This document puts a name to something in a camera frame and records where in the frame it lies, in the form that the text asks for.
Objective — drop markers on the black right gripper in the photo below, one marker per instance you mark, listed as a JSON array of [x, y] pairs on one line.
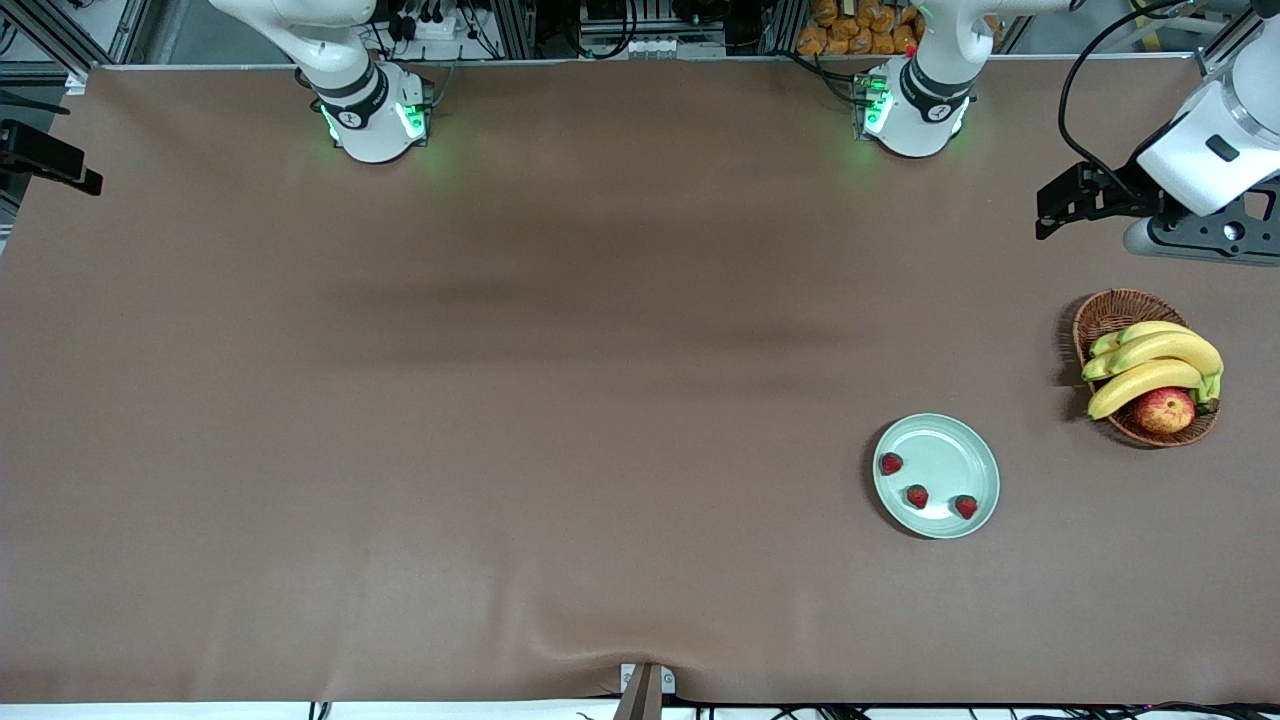
[[30, 150]]

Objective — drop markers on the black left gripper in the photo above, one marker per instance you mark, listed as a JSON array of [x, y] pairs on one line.
[[1126, 197]]

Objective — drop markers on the small greenish yellow banana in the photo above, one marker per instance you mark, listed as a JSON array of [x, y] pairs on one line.
[[1150, 330]]

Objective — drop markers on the brown wicker basket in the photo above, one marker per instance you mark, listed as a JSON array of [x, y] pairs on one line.
[[1115, 310]]

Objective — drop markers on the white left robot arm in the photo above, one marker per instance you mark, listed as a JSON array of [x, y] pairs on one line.
[[920, 110]]

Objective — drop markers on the aluminium frame post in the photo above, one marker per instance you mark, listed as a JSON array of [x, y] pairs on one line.
[[76, 82], [1215, 65]]

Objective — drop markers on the metal table clamp bracket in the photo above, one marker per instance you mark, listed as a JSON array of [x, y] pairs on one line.
[[645, 690]]

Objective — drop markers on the red strawberry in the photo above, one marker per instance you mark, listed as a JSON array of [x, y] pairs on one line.
[[890, 463], [917, 496], [965, 507]]

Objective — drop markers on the large table cover cloth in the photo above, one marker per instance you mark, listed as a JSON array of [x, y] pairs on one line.
[[600, 400]]

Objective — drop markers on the white power strip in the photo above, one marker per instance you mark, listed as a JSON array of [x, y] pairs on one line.
[[440, 28]]

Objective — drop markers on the red yellow apple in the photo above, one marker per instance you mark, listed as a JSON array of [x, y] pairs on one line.
[[1164, 410]]

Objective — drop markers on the pale green round plate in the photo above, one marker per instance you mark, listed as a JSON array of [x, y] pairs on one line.
[[950, 450]]

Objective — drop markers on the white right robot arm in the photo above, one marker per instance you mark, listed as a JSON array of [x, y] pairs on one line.
[[370, 110]]

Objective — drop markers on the white terminal strip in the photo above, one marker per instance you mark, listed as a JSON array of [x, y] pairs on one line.
[[658, 46]]

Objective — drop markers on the orange packaged bread pile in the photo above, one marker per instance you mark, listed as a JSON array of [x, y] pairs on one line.
[[850, 30]]

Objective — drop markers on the large yellow banana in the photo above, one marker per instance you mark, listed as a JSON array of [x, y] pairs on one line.
[[1170, 350]]

